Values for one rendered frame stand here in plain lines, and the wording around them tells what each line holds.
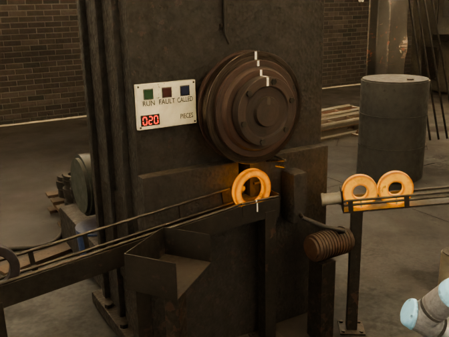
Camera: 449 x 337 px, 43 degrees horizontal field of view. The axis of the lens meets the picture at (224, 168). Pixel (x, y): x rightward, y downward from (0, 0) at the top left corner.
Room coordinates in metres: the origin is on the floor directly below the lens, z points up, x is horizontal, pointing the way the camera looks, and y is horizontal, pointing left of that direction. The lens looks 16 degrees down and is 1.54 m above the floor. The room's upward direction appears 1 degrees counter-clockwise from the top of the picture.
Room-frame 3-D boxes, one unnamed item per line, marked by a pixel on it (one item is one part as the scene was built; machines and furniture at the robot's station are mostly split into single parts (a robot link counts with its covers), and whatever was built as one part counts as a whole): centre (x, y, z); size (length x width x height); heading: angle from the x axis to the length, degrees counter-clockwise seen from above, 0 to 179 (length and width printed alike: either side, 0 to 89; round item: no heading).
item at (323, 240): (2.40, -0.47, 0.27); 0.22 x 0.13 x 0.53; 120
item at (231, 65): (2.35, -0.12, 1.12); 0.47 x 0.06 x 0.47; 120
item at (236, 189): (2.36, -0.12, 0.75); 0.18 x 0.03 x 0.18; 120
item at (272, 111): (2.27, -0.17, 1.12); 0.28 x 0.06 x 0.28; 120
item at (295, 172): (2.48, -0.32, 0.68); 0.11 x 0.08 x 0.24; 30
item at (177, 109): (2.28, 0.23, 1.15); 0.26 x 0.02 x 0.18; 120
